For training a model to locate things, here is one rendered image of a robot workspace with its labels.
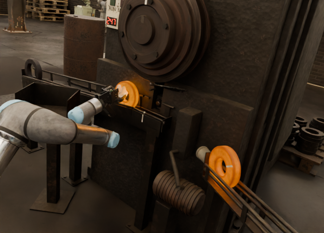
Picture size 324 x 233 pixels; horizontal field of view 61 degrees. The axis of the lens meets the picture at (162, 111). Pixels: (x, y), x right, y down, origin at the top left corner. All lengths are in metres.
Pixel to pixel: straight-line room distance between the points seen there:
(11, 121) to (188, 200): 0.73
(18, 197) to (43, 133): 1.05
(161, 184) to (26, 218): 0.89
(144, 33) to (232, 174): 0.67
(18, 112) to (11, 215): 0.95
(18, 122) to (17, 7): 7.26
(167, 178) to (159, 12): 0.70
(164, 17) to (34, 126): 0.63
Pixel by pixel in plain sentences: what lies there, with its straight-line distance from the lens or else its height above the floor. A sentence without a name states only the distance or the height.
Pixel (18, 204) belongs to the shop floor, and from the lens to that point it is 1.94.
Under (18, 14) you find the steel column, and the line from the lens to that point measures 8.23.
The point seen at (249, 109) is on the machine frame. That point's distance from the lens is 1.22.
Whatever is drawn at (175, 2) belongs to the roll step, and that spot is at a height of 1.25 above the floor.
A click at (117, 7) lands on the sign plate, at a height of 1.17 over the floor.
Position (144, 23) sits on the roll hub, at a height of 1.14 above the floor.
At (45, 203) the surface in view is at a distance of 1.90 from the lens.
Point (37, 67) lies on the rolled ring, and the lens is 2.15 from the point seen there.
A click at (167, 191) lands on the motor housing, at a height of 0.49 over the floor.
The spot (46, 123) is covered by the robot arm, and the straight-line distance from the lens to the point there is 0.97.
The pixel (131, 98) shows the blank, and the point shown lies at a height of 0.75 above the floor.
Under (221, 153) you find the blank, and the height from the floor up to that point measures 0.76.
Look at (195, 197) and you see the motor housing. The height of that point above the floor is 0.52.
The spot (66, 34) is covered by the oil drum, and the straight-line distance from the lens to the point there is 4.23.
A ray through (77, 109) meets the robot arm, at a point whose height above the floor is 0.74.
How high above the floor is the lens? 1.24
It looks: 21 degrees down
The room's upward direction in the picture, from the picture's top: 9 degrees clockwise
